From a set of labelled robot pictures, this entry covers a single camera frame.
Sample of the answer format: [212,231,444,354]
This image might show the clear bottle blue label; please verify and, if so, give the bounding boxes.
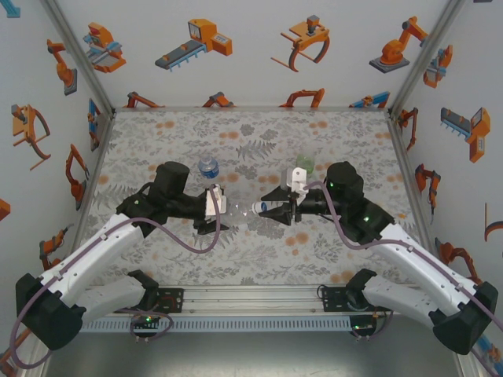
[196,156,220,180]

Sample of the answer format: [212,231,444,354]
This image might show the clear bottle green label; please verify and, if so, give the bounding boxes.
[295,153,318,176]

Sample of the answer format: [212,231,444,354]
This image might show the floral patterned table mat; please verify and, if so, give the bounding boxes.
[82,109,439,287]

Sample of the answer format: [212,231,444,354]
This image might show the aluminium frame rail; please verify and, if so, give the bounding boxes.
[112,105,392,114]
[76,109,117,227]
[387,112,435,256]

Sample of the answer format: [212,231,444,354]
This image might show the wide aluminium mounting rail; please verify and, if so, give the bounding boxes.
[80,284,437,317]

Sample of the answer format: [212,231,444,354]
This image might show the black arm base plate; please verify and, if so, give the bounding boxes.
[155,287,185,314]
[318,285,354,313]

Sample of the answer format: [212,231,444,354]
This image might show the white slotted cable duct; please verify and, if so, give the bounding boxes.
[80,316,353,333]

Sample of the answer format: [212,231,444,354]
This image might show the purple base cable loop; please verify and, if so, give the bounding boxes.
[351,308,395,342]
[129,307,177,343]

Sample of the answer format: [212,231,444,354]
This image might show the aluminium frame post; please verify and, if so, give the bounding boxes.
[459,353,486,377]
[19,349,52,377]
[39,0,117,115]
[388,0,471,115]

